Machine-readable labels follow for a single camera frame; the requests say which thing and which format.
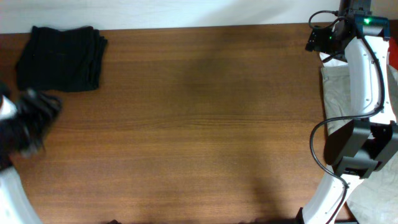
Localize black shorts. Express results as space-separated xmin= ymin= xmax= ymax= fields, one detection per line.
xmin=16 ymin=26 xmax=108 ymax=92

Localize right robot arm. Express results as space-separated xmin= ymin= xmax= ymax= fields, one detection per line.
xmin=295 ymin=14 xmax=397 ymax=223

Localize grey khaki shorts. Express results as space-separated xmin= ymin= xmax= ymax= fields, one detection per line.
xmin=321 ymin=66 xmax=397 ymax=224

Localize white cloth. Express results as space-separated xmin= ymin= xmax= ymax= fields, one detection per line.
xmin=319 ymin=52 xmax=348 ymax=67

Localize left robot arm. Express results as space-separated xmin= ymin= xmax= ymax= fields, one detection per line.
xmin=1 ymin=83 xmax=62 ymax=223

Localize red cloth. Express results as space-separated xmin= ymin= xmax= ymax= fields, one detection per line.
xmin=389 ymin=20 xmax=398 ymax=70

